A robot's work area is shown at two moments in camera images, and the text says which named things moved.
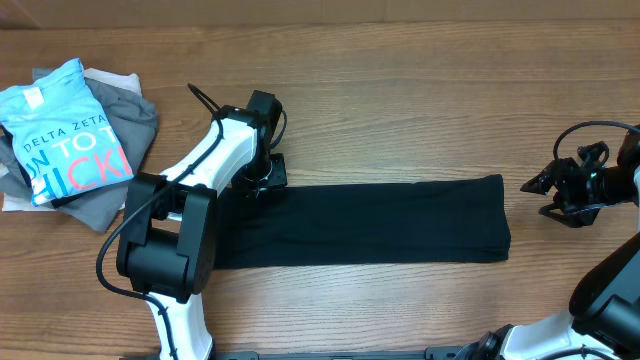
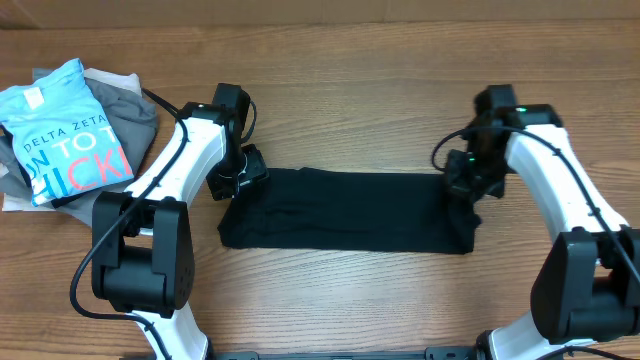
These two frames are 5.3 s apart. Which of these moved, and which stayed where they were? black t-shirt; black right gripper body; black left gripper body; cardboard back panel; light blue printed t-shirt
Moved: black right gripper body; black t-shirt; black left gripper body
Stayed: light blue printed t-shirt; cardboard back panel
